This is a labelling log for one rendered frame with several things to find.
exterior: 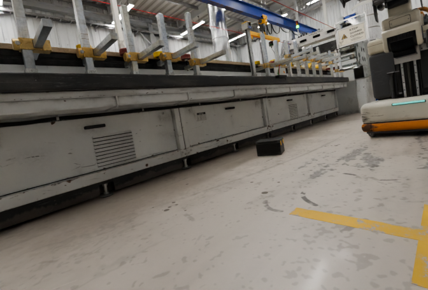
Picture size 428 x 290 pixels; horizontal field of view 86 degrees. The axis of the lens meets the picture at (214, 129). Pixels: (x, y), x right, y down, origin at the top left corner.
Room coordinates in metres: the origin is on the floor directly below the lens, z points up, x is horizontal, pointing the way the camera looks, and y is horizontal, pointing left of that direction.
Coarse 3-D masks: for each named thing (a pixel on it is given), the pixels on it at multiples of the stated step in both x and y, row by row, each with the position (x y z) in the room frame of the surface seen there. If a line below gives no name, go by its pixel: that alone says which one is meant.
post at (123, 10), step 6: (120, 6) 1.39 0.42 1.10; (126, 6) 1.40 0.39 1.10; (120, 12) 1.40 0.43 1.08; (126, 12) 1.40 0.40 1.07; (126, 18) 1.39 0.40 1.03; (126, 24) 1.39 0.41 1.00; (126, 30) 1.38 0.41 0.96; (126, 36) 1.39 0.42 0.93; (126, 42) 1.40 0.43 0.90; (132, 42) 1.40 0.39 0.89; (132, 48) 1.40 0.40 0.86; (132, 66) 1.38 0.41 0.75
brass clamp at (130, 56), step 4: (132, 52) 1.39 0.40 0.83; (136, 52) 1.40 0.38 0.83; (124, 56) 1.38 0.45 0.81; (128, 56) 1.36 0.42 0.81; (132, 56) 1.38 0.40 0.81; (136, 56) 1.40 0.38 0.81; (124, 60) 1.39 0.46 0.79; (128, 60) 1.37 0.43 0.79; (132, 60) 1.38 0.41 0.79; (136, 60) 1.40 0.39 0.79; (140, 60) 1.42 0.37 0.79; (144, 60) 1.43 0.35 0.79
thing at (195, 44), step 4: (192, 44) 1.42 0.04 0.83; (196, 44) 1.42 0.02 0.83; (184, 48) 1.48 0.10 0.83; (188, 48) 1.46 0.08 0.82; (192, 48) 1.45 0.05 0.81; (176, 52) 1.54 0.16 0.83; (180, 52) 1.51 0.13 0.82; (184, 52) 1.50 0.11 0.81; (172, 56) 1.58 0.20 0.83; (176, 56) 1.55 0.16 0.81; (160, 64) 1.69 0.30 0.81
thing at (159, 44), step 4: (160, 40) 1.24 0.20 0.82; (152, 44) 1.28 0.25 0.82; (156, 44) 1.26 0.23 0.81; (160, 44) 1.24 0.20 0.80; (148, 48) 1.31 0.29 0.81; (152, 48) 1.29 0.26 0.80; (156, 48) 1.28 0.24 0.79; (140, 52) 1.38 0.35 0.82; (144, 52) 1.35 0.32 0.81; (148, 52) 1.32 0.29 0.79; (152, 52) 1.33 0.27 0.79; (140, 56) 1.39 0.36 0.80; (144, 56) 1.37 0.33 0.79; (124, 64) 1.54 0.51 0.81; (128, 64) 1.51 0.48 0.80
